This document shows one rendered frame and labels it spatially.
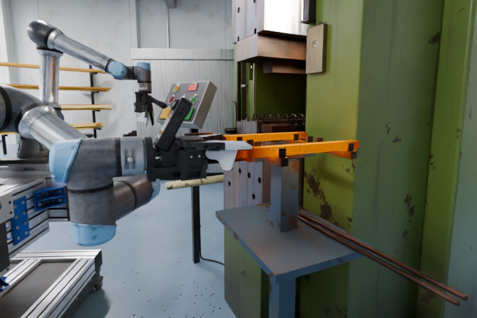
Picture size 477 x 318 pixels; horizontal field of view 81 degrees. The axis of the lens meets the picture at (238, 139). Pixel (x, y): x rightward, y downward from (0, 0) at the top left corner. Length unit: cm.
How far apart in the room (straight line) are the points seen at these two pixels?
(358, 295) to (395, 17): 100
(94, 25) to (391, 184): 817
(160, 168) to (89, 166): 12
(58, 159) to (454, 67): 128
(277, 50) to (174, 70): 269
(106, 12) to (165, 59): 488
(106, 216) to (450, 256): 128
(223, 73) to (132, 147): 331
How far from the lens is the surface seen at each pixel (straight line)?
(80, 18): 885
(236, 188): 133
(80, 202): 56
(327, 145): 74
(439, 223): 142
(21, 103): 84
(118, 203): 59
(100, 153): 54
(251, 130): 127
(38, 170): 161
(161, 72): 391
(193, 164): 57
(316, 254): 77
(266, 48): 127
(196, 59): 383
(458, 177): 136
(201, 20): 803
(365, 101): 102
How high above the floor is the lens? 107
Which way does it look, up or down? 7 degrees down
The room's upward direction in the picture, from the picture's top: straight up
